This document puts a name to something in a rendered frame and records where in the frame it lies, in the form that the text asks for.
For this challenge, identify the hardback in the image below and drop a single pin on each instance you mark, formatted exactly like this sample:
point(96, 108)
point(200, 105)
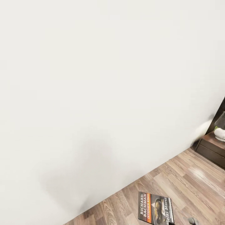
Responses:
point(155, 209)

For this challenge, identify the fixed window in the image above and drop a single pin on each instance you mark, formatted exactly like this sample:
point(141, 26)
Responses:
point(220, 111)

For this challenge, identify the nightstand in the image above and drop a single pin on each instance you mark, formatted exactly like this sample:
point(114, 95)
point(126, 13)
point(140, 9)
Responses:
point(212, 149)

